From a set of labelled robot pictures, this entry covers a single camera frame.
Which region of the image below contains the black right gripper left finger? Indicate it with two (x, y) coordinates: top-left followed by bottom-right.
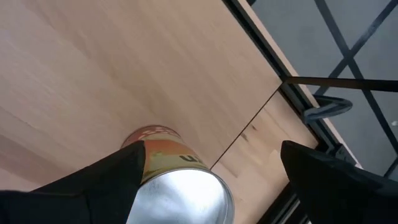
(0, 140), (146, 224)

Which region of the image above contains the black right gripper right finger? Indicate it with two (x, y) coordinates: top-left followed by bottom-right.
(280, 139), (398, 224)

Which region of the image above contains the orange corn tin can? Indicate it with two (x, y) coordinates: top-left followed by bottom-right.
(120, 124), (236, 224)

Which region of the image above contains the grey cable loop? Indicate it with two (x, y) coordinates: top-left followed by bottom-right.
(303, 95), (353, 124)

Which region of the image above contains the black aluminium table frame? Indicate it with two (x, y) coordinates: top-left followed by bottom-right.
(222, 0), (398, 224)

